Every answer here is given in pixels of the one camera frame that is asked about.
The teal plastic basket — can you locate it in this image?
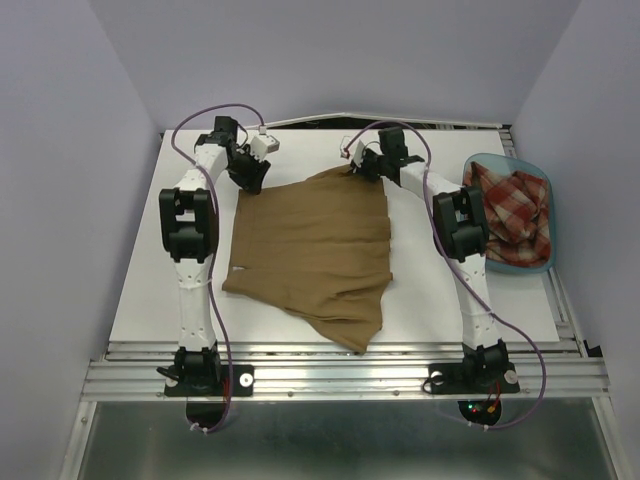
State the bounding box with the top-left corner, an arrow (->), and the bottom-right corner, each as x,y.
463,153 -> 556,275

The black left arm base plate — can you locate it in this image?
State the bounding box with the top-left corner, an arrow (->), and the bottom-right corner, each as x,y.
156,364 -> 255,398

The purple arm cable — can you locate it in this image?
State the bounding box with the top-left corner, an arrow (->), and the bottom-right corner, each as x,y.
341,119 -> 549,431
170,102 -> 266,435

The red plaid skirt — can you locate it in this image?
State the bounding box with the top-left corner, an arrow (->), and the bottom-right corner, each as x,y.
463,161 -> 552,268

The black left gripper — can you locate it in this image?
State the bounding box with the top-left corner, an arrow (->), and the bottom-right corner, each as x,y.
225,145 -> 270,195

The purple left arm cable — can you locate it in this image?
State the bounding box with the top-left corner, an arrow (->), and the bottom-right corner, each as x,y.
170,102 -> 266,435

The aluminium table frame rail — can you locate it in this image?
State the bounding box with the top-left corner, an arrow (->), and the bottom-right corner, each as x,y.
62,131 -> 628,479

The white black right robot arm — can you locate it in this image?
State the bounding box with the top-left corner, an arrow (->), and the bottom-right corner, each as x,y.
340,126 -> 520,395

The tan brown skirt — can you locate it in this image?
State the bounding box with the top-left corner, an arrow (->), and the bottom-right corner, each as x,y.
222,166 -> 393,353

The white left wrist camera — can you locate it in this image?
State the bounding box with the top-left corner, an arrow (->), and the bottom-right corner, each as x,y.
249,133 -> 280,162

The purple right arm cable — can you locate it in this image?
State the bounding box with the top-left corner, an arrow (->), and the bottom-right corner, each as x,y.
341,119 -> 549,431

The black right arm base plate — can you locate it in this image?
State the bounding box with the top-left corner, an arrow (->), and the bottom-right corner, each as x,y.
421,362 -> 520,395

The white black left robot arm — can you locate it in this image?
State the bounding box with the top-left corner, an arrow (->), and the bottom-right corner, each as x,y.
158,116 -> 280,397

